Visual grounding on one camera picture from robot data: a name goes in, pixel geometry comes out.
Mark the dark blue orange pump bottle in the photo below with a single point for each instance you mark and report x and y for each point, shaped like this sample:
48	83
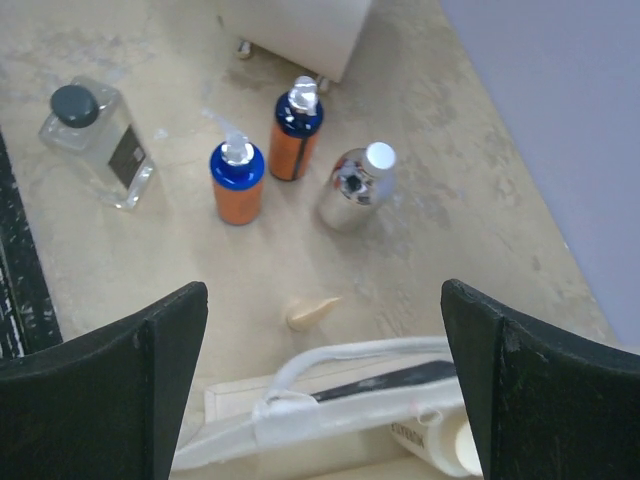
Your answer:
298	118

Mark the silver metallic bottle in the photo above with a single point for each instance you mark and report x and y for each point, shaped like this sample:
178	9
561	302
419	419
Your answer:
360	182

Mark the wooden cone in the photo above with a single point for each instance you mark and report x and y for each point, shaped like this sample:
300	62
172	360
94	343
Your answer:
304	314

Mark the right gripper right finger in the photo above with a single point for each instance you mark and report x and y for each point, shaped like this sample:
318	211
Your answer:
543	403

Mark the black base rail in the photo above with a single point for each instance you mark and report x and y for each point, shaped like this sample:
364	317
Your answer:
28	319

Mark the white cylindrical box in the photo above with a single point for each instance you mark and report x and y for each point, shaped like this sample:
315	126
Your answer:
318	35

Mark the white bottle wooden cap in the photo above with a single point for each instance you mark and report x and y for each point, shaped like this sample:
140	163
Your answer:
445	441

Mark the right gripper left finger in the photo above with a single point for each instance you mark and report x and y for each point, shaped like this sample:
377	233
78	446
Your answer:
108	404

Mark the bright blue orange pump bottle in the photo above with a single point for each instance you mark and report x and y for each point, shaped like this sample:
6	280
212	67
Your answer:
237	167

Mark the clear square bottle front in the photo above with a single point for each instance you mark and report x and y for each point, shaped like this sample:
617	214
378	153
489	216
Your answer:
91	128

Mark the canvas tote bag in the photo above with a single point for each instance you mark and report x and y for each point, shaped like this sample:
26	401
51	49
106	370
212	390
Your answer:
323	393

